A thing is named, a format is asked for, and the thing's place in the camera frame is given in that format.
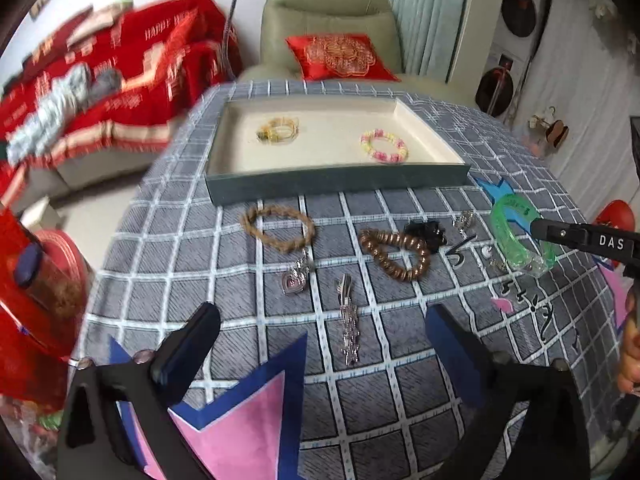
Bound red bag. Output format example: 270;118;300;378
0;207;96;406

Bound green jewelry tray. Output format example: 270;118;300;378
205;96;471;206

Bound green translucent bracelet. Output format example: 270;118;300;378
489;193;558;277

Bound grey clothes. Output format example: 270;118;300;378
7;62;126;161

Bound red embroidered cushion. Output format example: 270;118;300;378
285;34;401;82

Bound bronze spiral hair tie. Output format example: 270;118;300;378
358;228;431;282

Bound white box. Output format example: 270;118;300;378
20;195;63;231

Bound pale green curtain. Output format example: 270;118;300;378
380;0;473;81

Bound silver tassel hair comb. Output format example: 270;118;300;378
335;274;363;366

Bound silver heart pendant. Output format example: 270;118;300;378
281;252;315;295

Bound brown braided bracelet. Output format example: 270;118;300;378
240;203;317;254

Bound white and green pillow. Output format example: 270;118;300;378
65;2;133;46

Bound round dark wall poster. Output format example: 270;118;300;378
475;52;521;113
500;0;538;38

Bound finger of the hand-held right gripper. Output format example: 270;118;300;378
529;216;587;247

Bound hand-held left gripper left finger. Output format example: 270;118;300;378
57;301;223;480

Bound green armchair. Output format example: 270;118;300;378
240;0;481;111

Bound hanger with brown item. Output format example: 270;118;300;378
527;106;571;150

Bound blue lid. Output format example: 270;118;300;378
14;244;45;288

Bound metal pole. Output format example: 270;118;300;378
220;0;248;78

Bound red balloon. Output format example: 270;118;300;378
595;199;637;233

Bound grey checked bed cover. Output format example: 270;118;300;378
75;79;640;480

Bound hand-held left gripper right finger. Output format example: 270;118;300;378
425;304;593;480

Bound beige sofa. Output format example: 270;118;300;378
0;152;168;203

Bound pink and yellow bead bracelet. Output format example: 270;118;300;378
360;129;408;163

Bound small silver earrings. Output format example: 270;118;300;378
481;246;507;273

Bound black hair claw clip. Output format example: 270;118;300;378
404;219;447;252

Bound person's right hand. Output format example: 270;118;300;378
617;280;640;396

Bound red printed blanket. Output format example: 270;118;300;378
0;0;243;166

